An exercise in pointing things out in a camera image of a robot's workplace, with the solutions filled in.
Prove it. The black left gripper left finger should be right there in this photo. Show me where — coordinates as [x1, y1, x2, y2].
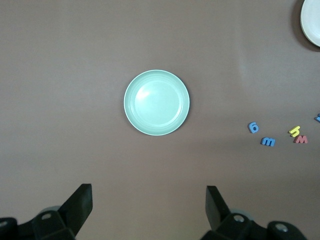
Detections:
[32, 183, 94, 240]

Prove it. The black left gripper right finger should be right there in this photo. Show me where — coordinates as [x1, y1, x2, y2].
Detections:
[201, 185, 269, 240]

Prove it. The blue lowercase m foam letter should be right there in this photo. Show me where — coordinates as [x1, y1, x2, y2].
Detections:
[260, 136, 276, 147]

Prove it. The blue lowercase g foam letter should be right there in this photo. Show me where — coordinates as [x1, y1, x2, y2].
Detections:
[248, 121, 260, 135]

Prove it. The yellow lowercase h foam letter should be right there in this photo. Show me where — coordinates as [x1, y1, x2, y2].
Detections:
[288, 125, 301, 138]

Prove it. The red lowercase w foam letter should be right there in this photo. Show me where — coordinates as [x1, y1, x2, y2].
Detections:
[293, 135, 309, 145]

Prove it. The green plate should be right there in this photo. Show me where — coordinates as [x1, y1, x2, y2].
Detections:
[123, 69, 191, 137]

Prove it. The cream plate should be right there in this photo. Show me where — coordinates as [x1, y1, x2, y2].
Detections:
[300, 0, 320, 48]

